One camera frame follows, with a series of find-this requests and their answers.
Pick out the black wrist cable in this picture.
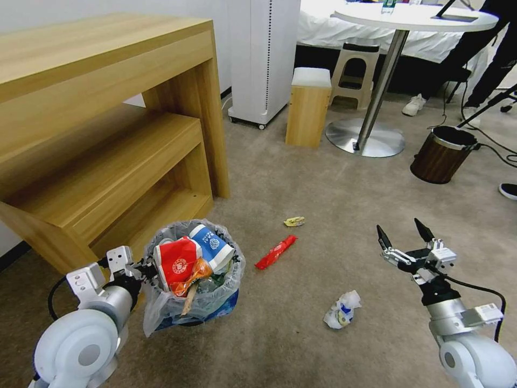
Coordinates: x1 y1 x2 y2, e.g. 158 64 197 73
47 274 68 321
439 269 508 345

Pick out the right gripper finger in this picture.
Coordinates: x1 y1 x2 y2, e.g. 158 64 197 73
376 224 414 268
414 217 446 252

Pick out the person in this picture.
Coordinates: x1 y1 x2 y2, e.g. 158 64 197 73
401 0 517 118

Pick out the brown wooden stick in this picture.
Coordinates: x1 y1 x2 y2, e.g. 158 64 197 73
180 280 201 316

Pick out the clear plastic bin liner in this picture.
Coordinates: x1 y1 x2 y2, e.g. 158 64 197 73
142 218 247 338

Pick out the low wooden shelf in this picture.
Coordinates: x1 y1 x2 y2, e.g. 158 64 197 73
0 111 215 276

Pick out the brown wood-grain trash bin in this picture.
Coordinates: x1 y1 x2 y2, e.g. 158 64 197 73
409 124 480 185

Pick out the round white pedestal table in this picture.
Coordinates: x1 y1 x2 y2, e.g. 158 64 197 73
324 0 499 159

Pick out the large wooden desk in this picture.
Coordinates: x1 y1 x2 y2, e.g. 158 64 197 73
0 12 232 275

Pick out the white crumpled paper wrapper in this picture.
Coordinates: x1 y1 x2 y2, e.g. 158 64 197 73
323 289 364 331

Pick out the wooden stool with white cushion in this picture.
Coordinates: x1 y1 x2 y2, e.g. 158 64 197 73
284 66 333 149

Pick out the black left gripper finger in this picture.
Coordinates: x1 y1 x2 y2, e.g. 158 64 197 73
140 258 161 290

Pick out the white air purifier on wheels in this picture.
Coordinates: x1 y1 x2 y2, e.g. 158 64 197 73
226 0 302 131

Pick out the red paper cup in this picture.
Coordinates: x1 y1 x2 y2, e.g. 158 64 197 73
152 235 204 294

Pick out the black tripod leg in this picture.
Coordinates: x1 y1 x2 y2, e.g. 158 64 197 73
455 82 517 131

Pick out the beige plastic stool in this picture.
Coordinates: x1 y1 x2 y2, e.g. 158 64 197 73
330 41 382 111

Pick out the black tablet stand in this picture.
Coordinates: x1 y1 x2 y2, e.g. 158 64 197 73
429 0 478 23

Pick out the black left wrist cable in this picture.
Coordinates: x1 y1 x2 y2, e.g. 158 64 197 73
47 274 68 321

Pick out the red snack wrapper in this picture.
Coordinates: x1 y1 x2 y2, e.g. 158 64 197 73
254 234 299 271

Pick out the black floor cable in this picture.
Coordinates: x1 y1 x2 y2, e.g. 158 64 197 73
468 121 517 167

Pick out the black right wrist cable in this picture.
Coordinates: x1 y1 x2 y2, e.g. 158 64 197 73
439 269 508 345

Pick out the blue trash bin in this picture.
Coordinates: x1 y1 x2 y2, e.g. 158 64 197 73
159 282 240 327

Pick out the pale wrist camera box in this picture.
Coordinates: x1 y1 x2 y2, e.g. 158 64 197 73
427 245 458 270
106 245 135 276

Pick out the blue and white paper cup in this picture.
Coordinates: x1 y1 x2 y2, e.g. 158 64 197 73
188 224 235 273

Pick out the orange snack wrapper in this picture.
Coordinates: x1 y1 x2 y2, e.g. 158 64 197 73
169 258 214 298

